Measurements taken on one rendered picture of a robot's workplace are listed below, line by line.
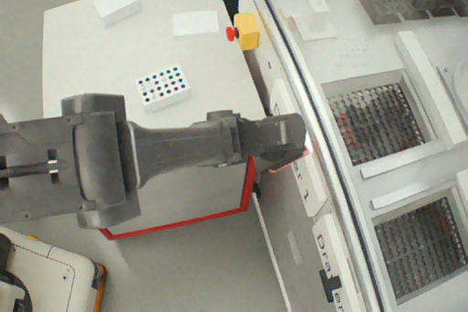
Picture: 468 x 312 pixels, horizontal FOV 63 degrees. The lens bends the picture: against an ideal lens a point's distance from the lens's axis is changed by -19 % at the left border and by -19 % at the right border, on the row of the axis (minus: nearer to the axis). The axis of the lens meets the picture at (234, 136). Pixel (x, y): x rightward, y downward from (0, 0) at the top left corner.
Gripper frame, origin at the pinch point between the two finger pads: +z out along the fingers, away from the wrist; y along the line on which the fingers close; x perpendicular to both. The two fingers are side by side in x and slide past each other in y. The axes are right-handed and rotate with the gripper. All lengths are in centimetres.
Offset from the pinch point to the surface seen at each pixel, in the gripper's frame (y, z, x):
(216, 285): -76, 56, -12
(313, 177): 1.2, 0.3, -5.6
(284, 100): 0.6, 0.0, 12.3
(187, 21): -20, 2, 51
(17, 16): -142, -2, 156
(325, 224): 1.0, 0.5, -15.7
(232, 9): -29, 45, 86
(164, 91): -26.2, -6.3, 28.1
